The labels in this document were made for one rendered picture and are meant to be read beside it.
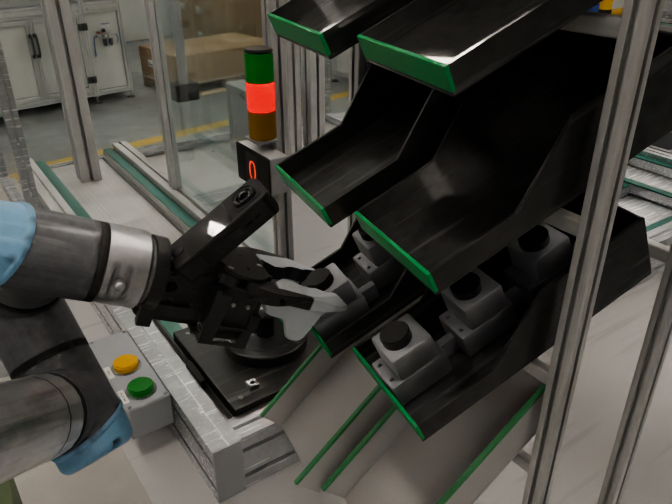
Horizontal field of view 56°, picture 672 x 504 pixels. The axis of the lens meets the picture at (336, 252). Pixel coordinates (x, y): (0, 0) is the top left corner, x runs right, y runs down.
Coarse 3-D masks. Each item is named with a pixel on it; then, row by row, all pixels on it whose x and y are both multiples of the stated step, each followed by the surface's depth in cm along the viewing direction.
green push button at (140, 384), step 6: (138, 378) 99; (144, 378) 99; (150, 378) 99; (132, 384) 98; (138, 384) 98; (144, 384) 98; (150, 384) 98; (132, 390) 97; (138, 390) 97; (144, 390) 97; (150, 390) 97; (132, 396) 97; (138, 396) 96; (144, 396) 97
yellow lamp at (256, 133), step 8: (248, 112) 110; (272, 112) 110; (248, 120) 111; (256, 120) 110; (264, 120) 110; (272, 120) 110; (256, 128) 110; (264, 128) 110; (272, 128) 111; (256, 136) 111; (264, 136) 111; (272, 136) 112
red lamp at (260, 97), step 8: (248, 88) 108; (256, 88) 107; (264, 88) 107; (272, 88) 108; (248, 96) 108; (256, 96) 108; (264, 96) 108; (272, 96) 109; (248, 104) 109; (256, 104) 108; (264, 104) 108; (272, 104) 109; (256, 112) 109; (264, 112) 109
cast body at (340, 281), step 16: (320, 272) 69; (336, 272) 69; (320, 288) 68; (336, 288) 68; (352, 288) 68; (368, 288) 72; (352, 304) 69; (320, 320) 69; (336, 320) 70; (352, 320) 70; (320, 336) 70
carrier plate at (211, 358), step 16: (176, 336) 109; (192, 336) 109; (192, 352) 105; (208, 352) 105; (224, 352) 105; (304, 352) 105; (208, 368) 102; (224, 368) 102; (240, 368) 102; (256, 368) 102; (272, 368) 102; (288, 368) 102; (208, 384) 101; (224, 384) 98; (240, 384) 98; (272, 384) 98; (224, 400) 96; (240, 400) 95; (256, 400) 95
